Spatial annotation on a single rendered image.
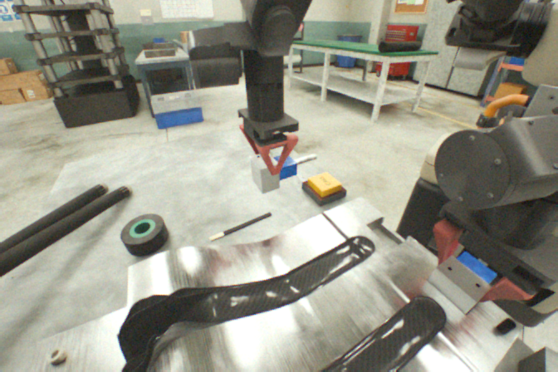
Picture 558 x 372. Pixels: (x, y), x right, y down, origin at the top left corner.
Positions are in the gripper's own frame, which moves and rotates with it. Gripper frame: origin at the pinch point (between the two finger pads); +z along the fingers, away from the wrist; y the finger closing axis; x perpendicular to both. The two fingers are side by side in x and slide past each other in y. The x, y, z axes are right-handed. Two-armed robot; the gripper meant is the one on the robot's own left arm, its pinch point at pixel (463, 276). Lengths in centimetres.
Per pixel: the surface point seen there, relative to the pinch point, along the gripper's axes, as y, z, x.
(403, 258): -6.2, 1.9, -2.9
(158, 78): -570, 75, -33
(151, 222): -36, 8, -35
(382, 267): -6.7, 1.9, -6.6
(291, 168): -26.9, -2.9, -9.4
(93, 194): -53, 9, -49
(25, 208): -193, 92, -152
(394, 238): -10.1, 4.0, 0.9
